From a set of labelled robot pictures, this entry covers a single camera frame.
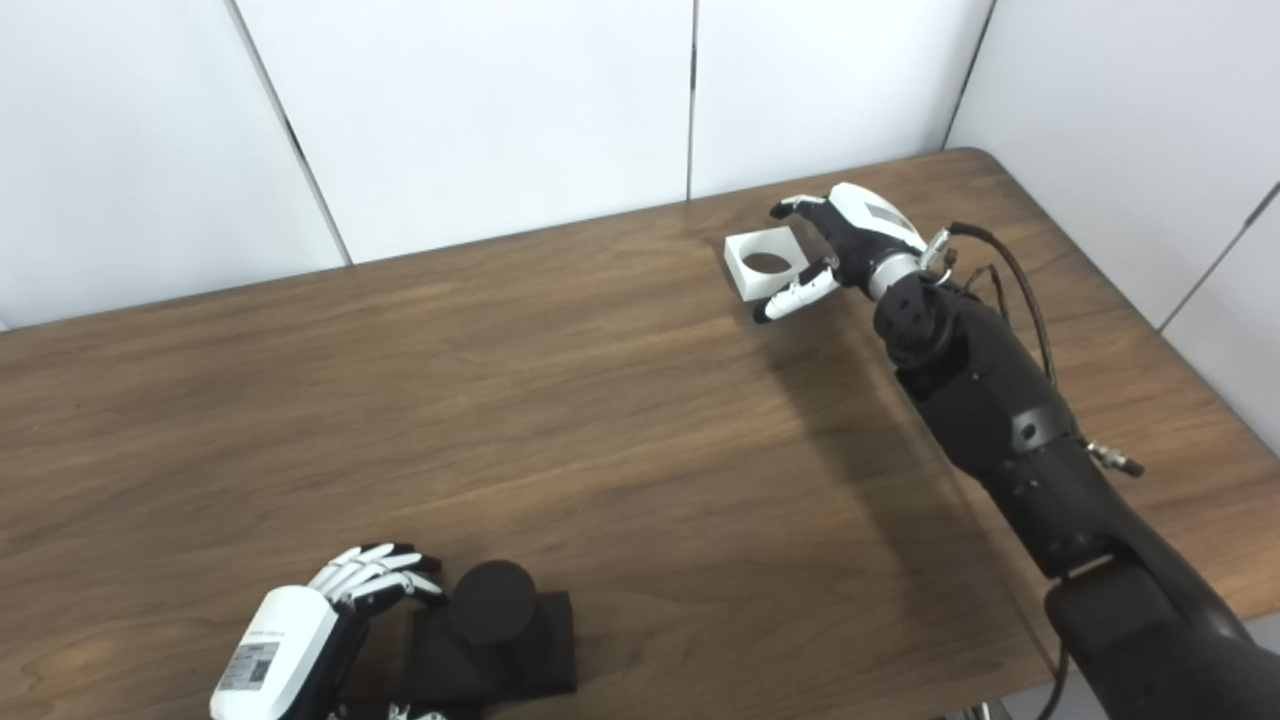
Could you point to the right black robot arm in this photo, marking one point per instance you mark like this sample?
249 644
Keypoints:
1000 400

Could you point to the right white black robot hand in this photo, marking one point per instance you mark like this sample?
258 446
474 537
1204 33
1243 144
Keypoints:
865 235

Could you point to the white square piece with hole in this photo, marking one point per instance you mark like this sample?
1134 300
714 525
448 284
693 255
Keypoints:
745 283

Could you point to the black peg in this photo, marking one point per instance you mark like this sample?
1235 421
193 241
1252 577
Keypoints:
495 600

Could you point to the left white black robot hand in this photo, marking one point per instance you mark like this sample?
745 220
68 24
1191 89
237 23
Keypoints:
275 650

